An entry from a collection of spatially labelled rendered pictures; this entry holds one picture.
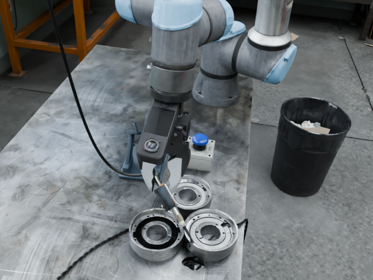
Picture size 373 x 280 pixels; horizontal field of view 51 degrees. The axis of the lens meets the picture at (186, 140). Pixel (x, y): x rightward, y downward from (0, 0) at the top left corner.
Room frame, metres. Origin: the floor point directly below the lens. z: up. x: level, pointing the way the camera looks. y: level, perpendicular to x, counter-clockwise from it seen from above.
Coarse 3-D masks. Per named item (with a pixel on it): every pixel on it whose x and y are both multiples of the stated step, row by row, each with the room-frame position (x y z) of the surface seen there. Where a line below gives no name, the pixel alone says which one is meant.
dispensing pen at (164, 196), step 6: (156, 174) 0.56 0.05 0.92; (156, 180) 0.56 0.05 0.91; (162, 186) 0.54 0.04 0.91; (156, 192) 0.54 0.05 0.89; (162, 192) 0.53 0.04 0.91; (168, 192) 0.53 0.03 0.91; (162, 198) 0.52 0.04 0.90; (168, 198) 0.52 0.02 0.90; (162, 204) 0.54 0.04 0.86; (168, 204) 0.51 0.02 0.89; (174, 204) 0.52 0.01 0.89; (168, 210) 0.51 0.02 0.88; (174, 210) 0.52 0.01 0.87; (180, 216) 0.51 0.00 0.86; (180, 222) 0.50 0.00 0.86; (186, 228) 0.50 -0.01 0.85
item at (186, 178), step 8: (184, 176) 0.65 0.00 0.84; (192, 176) 0.65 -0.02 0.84; (168, 184) 0.63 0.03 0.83; (200, 184) 0.64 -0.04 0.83; (208, 184) 0.63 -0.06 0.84; (176, 192) 0.61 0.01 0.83; (184, 192) 0.62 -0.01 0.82; (192, 192) 0.62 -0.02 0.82; (208, 192) 0.62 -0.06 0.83; (176, 200) 0.59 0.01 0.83; (208, 200) 0.58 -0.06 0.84; (184, 208) 0.55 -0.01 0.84; (192, 208) 0.56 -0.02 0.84; (200, 208) 0.56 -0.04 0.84; (184, 216) 0.55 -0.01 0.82
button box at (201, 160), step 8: (192, 144) 0.76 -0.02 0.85; (208, 144) 0.77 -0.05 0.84; (192, 152) 0.73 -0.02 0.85; (200, 152) 0.74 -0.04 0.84; (208, 152) 0.74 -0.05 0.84; (192, 160) 0.72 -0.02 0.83; (200, 160) 0.72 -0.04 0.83; (208, 160) 0.72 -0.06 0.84; (192, 168) 0.72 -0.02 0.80; (200, 168) 0.72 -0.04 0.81; (208, 168) 0.72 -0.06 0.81
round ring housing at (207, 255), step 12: (192, 216) 0.54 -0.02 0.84; (204, 216) 0.55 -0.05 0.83; (216, 216) 0.55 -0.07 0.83; (228, 216) 0.54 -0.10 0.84; (204, 228) 0.53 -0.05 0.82; (216, 228) 0.52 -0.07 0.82; (204, 240) 0.49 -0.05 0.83; (216, 240) 0.49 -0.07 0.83; (192, 252) 0.47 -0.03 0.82; (204, 252) 0.46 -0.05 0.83; (216, 252) 0.46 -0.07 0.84; (228, 252) 0.47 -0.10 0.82
